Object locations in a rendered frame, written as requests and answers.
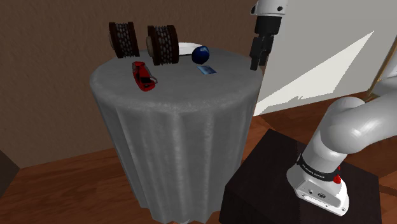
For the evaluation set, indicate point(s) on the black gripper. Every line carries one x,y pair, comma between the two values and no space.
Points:
267,26

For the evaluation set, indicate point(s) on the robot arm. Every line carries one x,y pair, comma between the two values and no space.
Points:
341,130

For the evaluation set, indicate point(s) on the small blue card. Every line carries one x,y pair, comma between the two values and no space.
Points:
207,70

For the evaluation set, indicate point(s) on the dark blue ball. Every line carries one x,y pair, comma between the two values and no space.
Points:
200,55

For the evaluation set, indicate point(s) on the white plate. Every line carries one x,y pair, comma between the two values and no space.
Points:
185,48

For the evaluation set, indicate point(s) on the round table with grey cloth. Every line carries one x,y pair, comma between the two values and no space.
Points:
173,124

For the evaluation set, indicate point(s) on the dark robot stand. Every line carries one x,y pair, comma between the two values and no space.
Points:
263,189

